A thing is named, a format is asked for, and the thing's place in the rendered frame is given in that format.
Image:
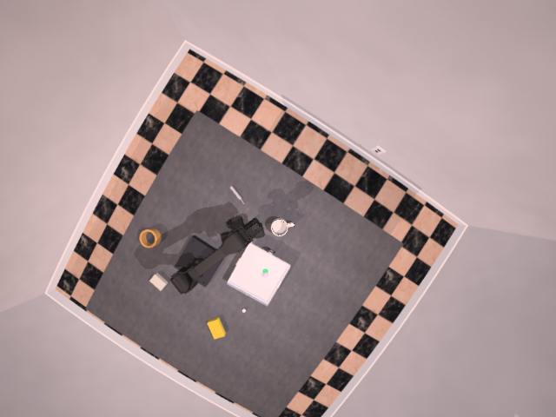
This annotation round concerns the translucent grey mug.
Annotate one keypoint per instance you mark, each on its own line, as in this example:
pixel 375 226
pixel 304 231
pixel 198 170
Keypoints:
pixel 280 227

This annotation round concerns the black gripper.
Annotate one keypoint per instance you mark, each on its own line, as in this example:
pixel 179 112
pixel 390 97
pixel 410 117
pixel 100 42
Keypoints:
pixel 259 235

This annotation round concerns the beige rectangular block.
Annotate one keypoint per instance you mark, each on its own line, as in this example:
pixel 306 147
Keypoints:
pixel 158 281

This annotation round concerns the yellow rectangular block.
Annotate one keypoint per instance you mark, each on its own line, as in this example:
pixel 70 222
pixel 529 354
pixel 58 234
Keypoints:
pixel 216 328

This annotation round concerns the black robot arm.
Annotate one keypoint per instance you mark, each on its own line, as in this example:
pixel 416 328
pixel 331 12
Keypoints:
pixel 235 242

